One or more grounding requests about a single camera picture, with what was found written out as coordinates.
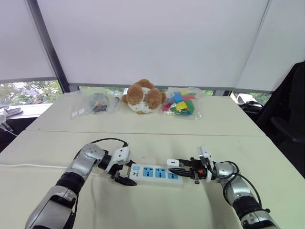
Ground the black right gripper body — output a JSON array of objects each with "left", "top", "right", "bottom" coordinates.
[{"left": 189, "top": 157, "right": 208, "bottom": 185}]

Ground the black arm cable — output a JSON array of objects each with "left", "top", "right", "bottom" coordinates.
[
  {"left": 73, "top": 138, "right": 129, "bottom": 161},
  {"left": 211, "top": 161, "right": 271, "bottom": 213}
]

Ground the dark window frame post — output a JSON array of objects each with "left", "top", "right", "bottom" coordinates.
[{"left": 24, "top": 0, "right": 71, "bottom": 94}]

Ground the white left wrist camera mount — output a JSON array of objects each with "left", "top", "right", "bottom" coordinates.
[{"left": 104, "top": 147, "right": 131, "bottom": 174}]

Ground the brown white plush toy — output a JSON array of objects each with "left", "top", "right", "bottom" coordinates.
[{"left": 122, "top": 79, "right": 167, "bottom": 115}]

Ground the white roller blind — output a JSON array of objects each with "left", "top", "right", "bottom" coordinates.
[
  {"left": 35, "top": 0, "right": 270, "bottom": 90},
  {"left": 0, "top": 0, "right": 58, "bottom": 84},
  {"left": 234, "top": 0, "right": 305, "bottom": 93}
]

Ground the grey slipper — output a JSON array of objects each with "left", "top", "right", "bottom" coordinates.
[{"left": 0, "top": 107, "right": 22, "bottom": 118}]

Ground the white blue power strip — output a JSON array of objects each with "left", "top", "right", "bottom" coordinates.
[{"left": 128, "top": 164, "right": 184, "bottom": 188}]

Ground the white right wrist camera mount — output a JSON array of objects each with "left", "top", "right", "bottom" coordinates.
[{"left": 196, "top": 144, "right": 215, "bottom": 182}]

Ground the clear bag with dark items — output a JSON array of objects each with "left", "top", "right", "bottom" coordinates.
[{"left": 70, "top": 91, "right": 111, "bottom": 120}]

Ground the black office chair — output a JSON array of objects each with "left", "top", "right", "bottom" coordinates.
[{"left": 255, "top": 61, "right": 305, "bottom": 180}]

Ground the white power strip cord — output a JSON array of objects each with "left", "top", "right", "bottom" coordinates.
[{"left": 0, "top": 163, "right": 102, "bottom": 177}]

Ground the clear bag with syringe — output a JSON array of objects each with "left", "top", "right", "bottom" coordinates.
[{"left": 108, "top": 94, "right": 122, "bottom": 114}]

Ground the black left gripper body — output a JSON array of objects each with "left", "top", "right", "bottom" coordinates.
[{"left": 111, "top": 162, "right": 125, "bottom": 182}]

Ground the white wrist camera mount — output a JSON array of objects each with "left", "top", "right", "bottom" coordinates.
[
  {"left": 196, "top": 144, "right": 215, "bottom": 182},
  {"left": 104, "top": 147, "right": 131, "bottom": 174}
]

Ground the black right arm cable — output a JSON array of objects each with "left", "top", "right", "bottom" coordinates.
[{"left": 211, "top": 161, "right": 271, "bottom": 213}]

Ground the bag of colourful blocks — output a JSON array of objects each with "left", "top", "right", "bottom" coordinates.
[{"left": 162, "top": 86, "right": 203, "bottom": 121}]

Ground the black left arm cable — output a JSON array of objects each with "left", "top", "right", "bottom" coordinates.
[{"left": 73, "top": 138, "right": 129, "bottom": 161}]

